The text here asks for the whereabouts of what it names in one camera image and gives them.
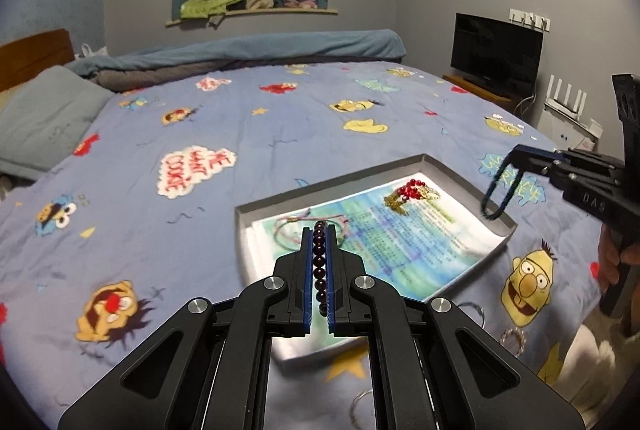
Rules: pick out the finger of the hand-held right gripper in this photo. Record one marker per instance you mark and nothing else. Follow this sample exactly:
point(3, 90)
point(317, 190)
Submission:
point(535, 154)
point(540, 168)

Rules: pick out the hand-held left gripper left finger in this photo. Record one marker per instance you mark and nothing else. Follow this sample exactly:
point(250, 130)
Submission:
point(305, 260)

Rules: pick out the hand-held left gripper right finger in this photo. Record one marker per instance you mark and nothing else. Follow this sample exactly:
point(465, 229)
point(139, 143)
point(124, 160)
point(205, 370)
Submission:
point(332, 260)

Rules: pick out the grey cardboard tray box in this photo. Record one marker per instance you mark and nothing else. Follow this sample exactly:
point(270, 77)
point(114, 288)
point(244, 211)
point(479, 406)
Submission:
point(270, 205)

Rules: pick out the pearl hair clip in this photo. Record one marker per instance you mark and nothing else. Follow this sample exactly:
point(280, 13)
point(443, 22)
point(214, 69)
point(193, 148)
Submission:
point(505, 337)

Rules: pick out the gold crescent jewelry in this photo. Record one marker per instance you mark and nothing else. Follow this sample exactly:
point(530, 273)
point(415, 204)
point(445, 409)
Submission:
point(400, 205)

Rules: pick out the person's right hand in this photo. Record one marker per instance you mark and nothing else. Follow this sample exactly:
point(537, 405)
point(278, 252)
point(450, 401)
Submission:
point(608, 260)

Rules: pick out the white appliance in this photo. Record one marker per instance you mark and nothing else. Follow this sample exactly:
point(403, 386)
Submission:
point(560, 130)

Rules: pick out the white router with antennas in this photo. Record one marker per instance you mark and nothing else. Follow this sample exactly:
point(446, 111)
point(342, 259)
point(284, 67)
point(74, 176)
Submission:
point(570, 108)

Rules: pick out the printed paper sheet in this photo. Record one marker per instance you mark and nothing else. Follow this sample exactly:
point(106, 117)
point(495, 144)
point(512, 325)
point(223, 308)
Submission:
point(400, 250)

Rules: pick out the wooden television stand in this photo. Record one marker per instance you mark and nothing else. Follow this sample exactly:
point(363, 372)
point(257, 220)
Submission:
point(480, 91)

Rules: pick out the black television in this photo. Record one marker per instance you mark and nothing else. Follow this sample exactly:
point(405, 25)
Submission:
point(495, 50)

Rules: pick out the blue cartoon printed bedsheet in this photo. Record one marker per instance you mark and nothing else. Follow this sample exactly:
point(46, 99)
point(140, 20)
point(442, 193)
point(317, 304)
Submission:
point(300, 120)

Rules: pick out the folded blue duvet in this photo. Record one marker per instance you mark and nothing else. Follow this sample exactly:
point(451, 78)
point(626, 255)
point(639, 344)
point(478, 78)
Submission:
point(250, 48)

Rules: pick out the grey-brown folded blanket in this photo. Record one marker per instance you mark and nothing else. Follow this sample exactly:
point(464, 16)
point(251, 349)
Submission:
point(150, 79)

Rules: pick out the wooden window shelf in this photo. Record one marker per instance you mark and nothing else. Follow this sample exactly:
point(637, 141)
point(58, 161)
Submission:
point(280, 12)

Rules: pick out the pink cloth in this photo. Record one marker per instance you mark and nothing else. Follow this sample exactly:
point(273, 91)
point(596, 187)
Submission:
point(300, 3)

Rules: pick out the green cloth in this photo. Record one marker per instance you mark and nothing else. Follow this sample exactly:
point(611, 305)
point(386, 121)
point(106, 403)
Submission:
point(205, 5)

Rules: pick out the grey pillow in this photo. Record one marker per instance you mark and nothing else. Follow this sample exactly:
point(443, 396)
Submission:
point(45, 120)

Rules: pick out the white plastic bag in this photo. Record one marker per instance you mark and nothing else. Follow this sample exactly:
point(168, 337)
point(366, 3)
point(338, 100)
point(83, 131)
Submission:
point(92, 51)

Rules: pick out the wooden headboard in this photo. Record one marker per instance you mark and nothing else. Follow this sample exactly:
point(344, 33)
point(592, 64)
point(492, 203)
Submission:
point(35, 60)

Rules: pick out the white wall outlets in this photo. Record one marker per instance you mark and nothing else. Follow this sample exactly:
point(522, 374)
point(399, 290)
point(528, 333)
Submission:
point(520, 15)

